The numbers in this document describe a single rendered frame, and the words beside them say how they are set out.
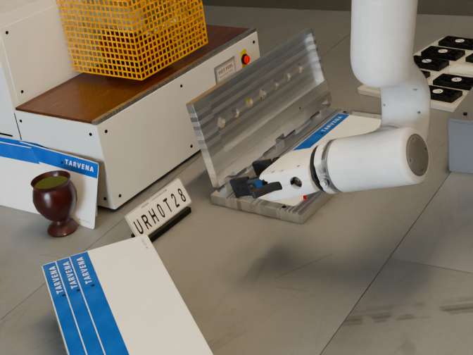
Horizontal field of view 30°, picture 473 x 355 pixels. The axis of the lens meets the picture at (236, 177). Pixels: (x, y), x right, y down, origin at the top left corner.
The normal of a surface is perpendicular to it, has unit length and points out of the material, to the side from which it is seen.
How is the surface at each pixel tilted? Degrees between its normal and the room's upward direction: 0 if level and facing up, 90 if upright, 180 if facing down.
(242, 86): 79
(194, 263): 0
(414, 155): 72
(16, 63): 90
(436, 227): 0
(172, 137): 90
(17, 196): 63
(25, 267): 0
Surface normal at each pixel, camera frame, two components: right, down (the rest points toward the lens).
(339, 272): -0.13, -0.88
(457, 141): -0.50, 0.45
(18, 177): -0.54, 0.00
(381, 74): -0.12, 0.52
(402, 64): 0.57, 0.39
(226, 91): 0.77, -0.01
